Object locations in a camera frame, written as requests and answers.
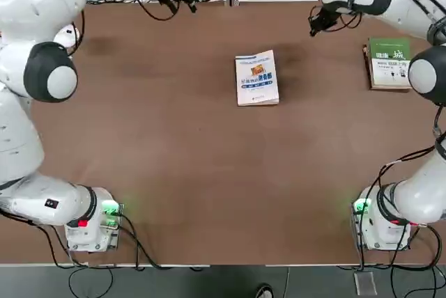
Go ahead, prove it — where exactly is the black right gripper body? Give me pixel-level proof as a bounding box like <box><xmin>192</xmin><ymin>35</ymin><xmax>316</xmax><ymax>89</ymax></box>
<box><xmin>315</xmin><ymin>4</ymin><xmax>341</xmax><ymax>30</ymax></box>

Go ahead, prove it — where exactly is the white paperback book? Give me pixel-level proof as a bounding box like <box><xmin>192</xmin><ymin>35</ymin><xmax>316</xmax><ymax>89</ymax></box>
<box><xmin>235</xmin><ymin>49</ymin><xmax>281</xmax><ymax>107</ymax></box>

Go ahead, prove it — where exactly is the closed green and white book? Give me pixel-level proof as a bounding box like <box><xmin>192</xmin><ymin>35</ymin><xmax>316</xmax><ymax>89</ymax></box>
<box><xmin>362</xmin><ymin>36</ymin><xmax>413</xmax><ymax>92</ymax></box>

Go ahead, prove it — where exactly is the white desk lamp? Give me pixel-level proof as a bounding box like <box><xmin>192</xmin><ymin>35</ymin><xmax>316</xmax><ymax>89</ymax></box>
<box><xmin>52</xmin><ymin>24</ymin><xmax>82</xmax><ymax>49</ymax></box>

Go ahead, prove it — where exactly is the grey floor outlet cover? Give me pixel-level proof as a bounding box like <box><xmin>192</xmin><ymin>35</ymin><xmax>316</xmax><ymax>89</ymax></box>
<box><xmin>353</xmin><ymin>272</ymin><xmax>378</xmax><ymax>295</ymax></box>

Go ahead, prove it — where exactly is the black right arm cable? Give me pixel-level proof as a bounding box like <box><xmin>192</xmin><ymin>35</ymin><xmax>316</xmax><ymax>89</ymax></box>
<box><xmin>308</xmin><ymin>0</ymin><xmax>446</xmax><ymax>267</ymax></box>

